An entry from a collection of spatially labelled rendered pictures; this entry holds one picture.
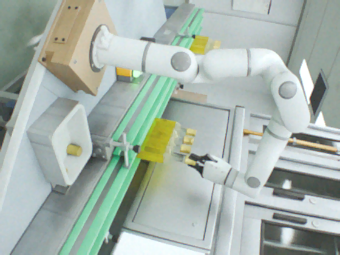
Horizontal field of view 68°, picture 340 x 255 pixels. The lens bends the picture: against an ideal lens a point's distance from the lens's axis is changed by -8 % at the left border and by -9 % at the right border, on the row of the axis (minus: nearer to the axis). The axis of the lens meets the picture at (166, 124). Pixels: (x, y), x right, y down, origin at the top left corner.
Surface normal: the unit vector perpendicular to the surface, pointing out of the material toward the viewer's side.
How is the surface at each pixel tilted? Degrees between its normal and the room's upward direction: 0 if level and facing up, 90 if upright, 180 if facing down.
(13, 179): 0
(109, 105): 90
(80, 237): 90
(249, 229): 90
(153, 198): 90
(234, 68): 80
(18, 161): 0
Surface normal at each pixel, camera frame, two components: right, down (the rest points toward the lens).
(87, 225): 0.04, -0.76
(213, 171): -0.55, 0.44
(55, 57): -0.13, -0.25
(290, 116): -0.22, 0.51
